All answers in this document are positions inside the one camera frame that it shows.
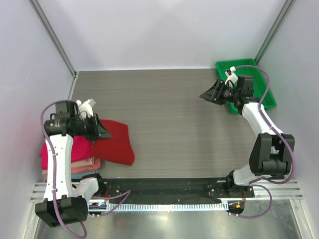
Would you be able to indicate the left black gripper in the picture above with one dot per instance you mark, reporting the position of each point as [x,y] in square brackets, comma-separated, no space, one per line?
[98,132]

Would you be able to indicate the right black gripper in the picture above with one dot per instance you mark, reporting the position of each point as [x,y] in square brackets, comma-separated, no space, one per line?
[218,91]

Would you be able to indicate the dark red t shirt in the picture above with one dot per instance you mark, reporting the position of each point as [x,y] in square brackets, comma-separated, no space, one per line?
[117,149]

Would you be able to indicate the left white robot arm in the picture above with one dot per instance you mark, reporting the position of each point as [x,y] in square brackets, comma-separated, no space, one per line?
[62,202]

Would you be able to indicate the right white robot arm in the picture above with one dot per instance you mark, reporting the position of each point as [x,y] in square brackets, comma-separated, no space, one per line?
[272,156]

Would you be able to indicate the folded magenta t shirt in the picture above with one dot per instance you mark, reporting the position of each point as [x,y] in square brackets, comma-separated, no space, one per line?
[80,151]

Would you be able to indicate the green plastic tray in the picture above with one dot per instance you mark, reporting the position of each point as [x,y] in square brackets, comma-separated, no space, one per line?
[260,81]

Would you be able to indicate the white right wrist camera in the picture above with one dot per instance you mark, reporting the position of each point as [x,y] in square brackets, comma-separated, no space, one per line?
[231,76]

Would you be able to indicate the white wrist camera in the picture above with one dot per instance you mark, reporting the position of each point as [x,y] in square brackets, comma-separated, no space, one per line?
[231,76]
[86,108]

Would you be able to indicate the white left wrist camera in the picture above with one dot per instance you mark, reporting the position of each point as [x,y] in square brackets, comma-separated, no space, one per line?
[86,108]

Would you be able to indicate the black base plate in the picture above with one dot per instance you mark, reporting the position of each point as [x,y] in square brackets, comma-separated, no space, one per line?
[174,191]

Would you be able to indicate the slotted cable duct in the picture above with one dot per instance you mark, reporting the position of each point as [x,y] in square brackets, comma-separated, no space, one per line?
[99,207]

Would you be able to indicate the aluminium rail beam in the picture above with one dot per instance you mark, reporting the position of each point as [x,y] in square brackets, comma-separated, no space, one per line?
[286,191]

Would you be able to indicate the right aluminium corner post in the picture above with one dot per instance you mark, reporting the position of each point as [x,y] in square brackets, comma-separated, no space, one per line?
[280,18]

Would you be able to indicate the aluminium corner post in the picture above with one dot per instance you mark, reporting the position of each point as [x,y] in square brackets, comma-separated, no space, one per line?
[52,35]
[280,18]

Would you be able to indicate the left aluminium corner post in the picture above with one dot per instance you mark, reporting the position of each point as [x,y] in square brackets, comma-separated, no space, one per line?
[52,35]

